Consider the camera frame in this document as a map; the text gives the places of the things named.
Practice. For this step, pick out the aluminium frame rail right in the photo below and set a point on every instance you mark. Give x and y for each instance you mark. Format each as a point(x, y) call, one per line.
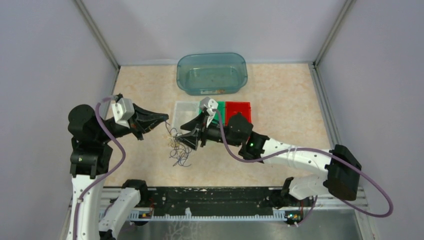
point(365, 225)

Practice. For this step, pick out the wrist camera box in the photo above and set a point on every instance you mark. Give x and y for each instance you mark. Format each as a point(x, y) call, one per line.
point(123, 109)
point(208, 107)

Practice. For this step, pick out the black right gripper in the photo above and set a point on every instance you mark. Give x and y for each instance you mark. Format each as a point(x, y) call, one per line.
point(191, 138)

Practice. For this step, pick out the teal transparent plastic tub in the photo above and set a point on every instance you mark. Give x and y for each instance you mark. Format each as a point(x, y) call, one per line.
point(216, 73)

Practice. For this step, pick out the red plastic bin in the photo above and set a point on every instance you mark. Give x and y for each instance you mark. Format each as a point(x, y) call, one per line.
point(240, 111)

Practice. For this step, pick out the white plastic bin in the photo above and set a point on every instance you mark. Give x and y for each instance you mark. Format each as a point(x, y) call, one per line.
point(184, 111)

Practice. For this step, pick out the aluminium frame rail left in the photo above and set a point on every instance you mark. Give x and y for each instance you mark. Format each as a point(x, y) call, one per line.
point(96, 32)

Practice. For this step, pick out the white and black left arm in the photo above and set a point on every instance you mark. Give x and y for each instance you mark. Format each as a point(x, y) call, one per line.
point(89, 167)

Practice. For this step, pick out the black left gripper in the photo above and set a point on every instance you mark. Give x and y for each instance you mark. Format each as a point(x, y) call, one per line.
point(151, 120)

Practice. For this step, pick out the green plastic bin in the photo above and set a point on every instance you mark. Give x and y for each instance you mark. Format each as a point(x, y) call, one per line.
point(221, 109)

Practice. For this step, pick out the aluminium frame rail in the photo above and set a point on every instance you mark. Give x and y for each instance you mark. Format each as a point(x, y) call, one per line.
point(365, 225)
point(96, 32)

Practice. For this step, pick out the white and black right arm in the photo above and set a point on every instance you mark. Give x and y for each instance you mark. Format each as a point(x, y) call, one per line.
point(332, 171)

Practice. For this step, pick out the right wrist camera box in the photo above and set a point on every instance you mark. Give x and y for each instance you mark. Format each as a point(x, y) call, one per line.
point(208, 107)

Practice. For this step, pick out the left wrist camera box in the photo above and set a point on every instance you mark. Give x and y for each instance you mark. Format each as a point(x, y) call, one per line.
point(123, 109)

